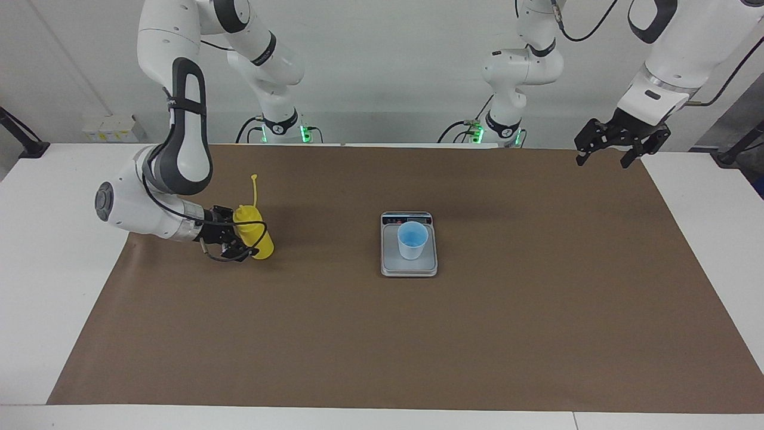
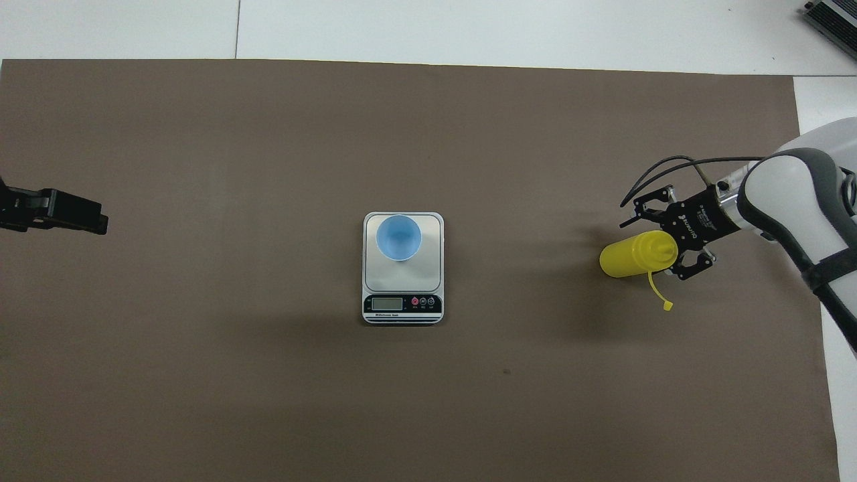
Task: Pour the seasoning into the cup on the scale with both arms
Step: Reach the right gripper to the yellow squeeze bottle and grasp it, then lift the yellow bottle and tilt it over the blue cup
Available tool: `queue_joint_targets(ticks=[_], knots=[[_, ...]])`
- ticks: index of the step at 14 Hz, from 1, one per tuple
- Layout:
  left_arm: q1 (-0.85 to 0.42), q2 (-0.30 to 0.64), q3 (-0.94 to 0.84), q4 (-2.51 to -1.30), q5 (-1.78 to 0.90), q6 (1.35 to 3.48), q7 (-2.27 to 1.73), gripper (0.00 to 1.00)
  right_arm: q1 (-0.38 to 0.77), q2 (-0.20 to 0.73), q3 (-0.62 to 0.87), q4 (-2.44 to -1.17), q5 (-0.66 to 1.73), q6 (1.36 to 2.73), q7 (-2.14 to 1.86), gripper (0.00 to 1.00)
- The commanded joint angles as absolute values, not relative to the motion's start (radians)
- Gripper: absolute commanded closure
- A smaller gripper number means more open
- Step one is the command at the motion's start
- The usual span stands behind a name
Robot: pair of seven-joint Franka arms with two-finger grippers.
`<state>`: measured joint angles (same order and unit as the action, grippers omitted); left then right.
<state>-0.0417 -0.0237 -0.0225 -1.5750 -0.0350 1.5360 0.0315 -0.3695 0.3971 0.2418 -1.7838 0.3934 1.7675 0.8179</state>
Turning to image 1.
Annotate yellow squeeze bottle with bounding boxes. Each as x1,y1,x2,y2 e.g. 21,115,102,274
232,174,275,260

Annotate light blue plastic cup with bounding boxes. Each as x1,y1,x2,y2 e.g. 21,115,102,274
398,221,429,261

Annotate silver digital kitchen scale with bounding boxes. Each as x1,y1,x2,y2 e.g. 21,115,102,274
380,211,439,278

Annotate black stand leg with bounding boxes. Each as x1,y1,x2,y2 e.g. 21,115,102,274
710,119,764,167
0,106,50,159

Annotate brown paper table mat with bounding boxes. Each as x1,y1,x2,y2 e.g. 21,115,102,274
47,143,764,414

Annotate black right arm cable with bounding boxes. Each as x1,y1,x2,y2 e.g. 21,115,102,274
141,87,268,263

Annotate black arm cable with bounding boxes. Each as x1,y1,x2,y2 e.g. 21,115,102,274
141,87,268,263
686,36,764,108

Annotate black right base cables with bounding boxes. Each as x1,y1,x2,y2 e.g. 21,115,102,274
236,115,266,144

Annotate black base cables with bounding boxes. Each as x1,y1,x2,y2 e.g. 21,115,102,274
236,115,266,144
438,94,496,144

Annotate black looping shoulder cable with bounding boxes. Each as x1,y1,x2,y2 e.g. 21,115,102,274
552,0,618,42

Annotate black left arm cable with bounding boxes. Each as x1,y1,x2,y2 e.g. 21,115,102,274
686,36,764,108

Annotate black left base cables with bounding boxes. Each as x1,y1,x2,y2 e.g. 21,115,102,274
438,94,496,144

